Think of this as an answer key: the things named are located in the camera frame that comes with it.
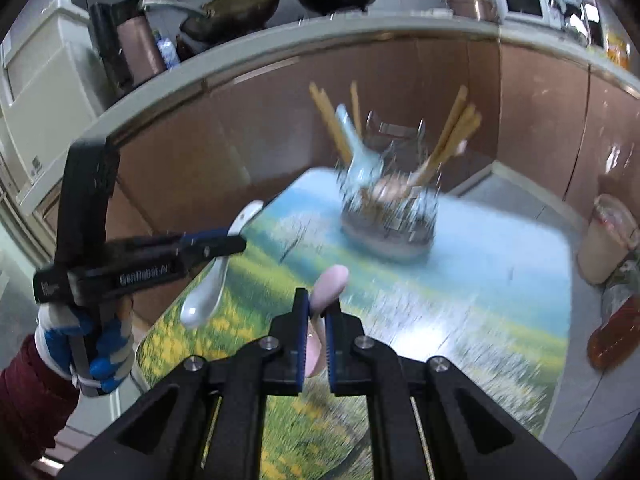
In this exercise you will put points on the brown kitchen base cabinets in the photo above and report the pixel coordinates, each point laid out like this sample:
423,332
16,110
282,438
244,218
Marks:
193,160

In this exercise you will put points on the yellow detergent bottle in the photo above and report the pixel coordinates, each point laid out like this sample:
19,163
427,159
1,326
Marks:
617,50

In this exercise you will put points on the light blue ceramic spoon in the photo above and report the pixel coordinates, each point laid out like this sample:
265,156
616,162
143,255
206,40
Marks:
366,166

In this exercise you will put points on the beige trash bin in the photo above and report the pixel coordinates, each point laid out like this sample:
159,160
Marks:
612,234

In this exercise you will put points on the amber oil bottle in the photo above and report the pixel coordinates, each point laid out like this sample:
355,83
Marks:
612,343

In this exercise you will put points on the white ceramic spoon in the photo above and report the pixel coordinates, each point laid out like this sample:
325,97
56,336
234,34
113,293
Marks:
204,299

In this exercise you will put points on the white microwave oven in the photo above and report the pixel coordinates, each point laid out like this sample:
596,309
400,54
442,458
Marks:
524,10

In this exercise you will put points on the grey cloth under basket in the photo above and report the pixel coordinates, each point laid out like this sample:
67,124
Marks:
386,243

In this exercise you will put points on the wire utensil holder basket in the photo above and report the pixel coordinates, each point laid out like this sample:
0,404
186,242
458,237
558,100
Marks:
381,210

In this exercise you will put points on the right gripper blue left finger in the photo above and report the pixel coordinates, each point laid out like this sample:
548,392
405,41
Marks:
296,341

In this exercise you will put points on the flower print folding table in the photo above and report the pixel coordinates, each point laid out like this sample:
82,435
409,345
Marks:
493,295

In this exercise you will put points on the bronze wok with handle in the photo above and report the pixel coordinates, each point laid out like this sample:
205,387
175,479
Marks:
218,20

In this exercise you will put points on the pink ceramic spoon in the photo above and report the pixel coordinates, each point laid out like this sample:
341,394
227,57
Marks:
395,188
326,290

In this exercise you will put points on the bronze rice cooker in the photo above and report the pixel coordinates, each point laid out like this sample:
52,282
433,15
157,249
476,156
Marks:
478,10

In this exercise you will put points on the brown thermos kettle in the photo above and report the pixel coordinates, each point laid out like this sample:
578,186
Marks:
123,37

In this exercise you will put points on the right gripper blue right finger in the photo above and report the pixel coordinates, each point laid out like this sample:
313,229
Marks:
336,347

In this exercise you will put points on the blue seasoning packet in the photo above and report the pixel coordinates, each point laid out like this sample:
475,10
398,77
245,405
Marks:
167,50

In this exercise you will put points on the blue white gloved left hand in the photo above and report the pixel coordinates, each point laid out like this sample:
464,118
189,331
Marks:
92,357

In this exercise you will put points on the bamboo chopstick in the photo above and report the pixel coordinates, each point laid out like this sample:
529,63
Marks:
356,109
419,177
327,113
467,124

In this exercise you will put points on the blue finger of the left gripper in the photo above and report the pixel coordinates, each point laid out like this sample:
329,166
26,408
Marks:
215,237

